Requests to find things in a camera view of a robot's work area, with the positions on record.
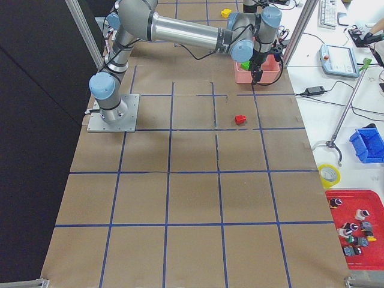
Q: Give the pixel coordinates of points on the white keyboard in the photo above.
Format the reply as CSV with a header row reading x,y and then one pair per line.
x,y
327,14

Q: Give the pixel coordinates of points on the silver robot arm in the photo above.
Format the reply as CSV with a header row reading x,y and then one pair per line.
x,y
248,36

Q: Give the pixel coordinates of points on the robot teach pendant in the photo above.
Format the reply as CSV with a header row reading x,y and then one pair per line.
x,y
338,61

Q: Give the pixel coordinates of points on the pink plastic box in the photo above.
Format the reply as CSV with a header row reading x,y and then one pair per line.
x,y
271,69

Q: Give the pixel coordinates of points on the black power adapter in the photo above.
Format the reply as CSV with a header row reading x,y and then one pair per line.
x,y
316,90

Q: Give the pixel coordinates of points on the red plastic tray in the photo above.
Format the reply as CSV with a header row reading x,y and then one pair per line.
x,y
358,218

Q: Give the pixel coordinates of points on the metal reacher grabber tool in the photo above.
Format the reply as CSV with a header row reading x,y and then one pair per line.
x,y
331,143

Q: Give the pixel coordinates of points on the red toy block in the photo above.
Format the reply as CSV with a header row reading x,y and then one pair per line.
x,y
240,119

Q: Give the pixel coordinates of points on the aluminium frame post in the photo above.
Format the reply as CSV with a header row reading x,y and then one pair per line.
x,y
85,31
299,29

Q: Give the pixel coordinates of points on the yellow tape roll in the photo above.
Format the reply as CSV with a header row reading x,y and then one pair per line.
x,y
329,175

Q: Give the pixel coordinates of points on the green toy block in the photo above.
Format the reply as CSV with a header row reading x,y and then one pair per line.
x,y
245,65

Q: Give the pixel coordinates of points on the black smartphone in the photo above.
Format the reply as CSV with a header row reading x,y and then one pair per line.
x,y
342,19

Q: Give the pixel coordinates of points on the blue storage bin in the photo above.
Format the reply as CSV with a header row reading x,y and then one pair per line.
x,y
368,145

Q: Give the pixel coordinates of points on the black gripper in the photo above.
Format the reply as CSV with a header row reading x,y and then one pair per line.
x,y
258,60

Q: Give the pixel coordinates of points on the yellow toy block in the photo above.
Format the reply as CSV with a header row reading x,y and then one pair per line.
x,y
225,13

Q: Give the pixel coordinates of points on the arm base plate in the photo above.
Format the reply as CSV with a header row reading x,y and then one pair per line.
x,y
121,119

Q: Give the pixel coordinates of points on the left aluminium frame post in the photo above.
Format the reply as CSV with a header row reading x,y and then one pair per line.
x,y
85,31

